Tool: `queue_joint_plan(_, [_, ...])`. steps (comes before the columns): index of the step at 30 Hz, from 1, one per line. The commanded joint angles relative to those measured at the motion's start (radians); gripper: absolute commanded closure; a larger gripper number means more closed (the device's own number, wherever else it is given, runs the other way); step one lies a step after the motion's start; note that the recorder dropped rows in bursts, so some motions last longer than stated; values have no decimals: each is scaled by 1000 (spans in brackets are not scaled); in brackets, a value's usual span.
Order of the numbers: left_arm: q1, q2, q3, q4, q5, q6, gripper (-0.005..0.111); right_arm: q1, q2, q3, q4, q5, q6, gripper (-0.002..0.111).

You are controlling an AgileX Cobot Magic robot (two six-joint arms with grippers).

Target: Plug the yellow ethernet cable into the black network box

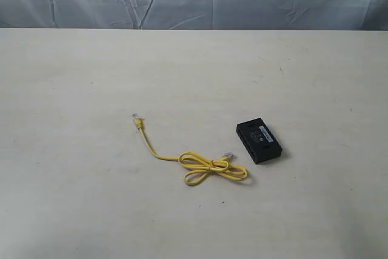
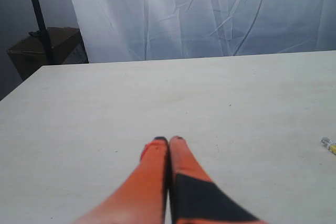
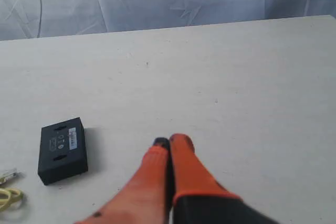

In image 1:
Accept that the yellow ethernet cable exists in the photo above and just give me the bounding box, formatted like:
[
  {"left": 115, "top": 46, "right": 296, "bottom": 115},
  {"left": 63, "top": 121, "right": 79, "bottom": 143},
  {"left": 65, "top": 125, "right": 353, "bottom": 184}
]
[{"left": 130, "top": 113, "right": 249, "bottom": 187}]

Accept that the black network switch box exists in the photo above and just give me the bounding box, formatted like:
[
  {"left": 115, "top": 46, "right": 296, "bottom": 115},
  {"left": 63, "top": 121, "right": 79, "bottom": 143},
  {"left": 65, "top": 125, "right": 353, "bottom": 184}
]
[{"left": 236, "top": 118, "right": 283, "bottom": 164}]

